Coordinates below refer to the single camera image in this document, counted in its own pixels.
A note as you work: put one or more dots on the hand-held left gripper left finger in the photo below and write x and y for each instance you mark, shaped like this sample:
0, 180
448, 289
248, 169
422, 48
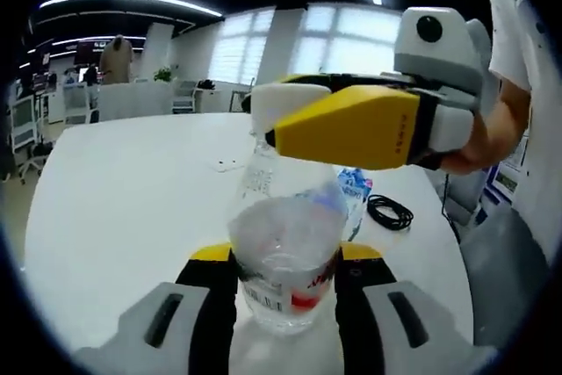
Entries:
211, 313

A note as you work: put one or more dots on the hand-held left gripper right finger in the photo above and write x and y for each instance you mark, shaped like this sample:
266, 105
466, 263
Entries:
364, 313

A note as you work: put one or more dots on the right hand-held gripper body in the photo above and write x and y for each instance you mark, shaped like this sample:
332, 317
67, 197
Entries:
443, 59

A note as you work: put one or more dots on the blue bordered poster board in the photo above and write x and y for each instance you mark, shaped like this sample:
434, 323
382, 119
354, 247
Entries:
505, 173

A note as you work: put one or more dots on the person's right hand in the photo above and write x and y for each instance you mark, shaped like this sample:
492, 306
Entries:
478, 151

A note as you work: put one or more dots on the black bag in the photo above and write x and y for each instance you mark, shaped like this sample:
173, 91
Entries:
206, 84

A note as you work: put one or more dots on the white table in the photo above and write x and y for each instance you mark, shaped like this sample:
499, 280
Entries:
131, 199

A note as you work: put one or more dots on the green potted plant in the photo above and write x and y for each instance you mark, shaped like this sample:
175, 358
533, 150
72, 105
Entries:
163, 74

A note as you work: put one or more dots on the white mesh office chair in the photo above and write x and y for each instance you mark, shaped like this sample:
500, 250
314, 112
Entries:
26, 129
184, 96

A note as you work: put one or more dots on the clear plastic bottle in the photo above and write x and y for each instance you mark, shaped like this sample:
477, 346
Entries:
281, 225

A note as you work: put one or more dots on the white table socket panel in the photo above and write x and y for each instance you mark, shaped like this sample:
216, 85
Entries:
226, 165

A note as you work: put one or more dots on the white blue wipes bag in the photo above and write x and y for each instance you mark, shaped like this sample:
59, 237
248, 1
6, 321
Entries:
353, 188

